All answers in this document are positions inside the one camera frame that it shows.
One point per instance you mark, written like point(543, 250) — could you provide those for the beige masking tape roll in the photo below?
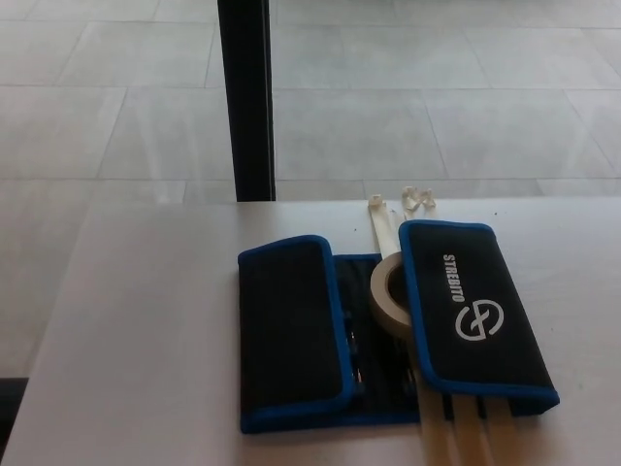
point(381, 311)

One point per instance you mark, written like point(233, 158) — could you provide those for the black vertical post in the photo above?
point(247, 97)

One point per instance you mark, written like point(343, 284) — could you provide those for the black blue-trimmed toolkit case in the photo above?
point(286, 320)

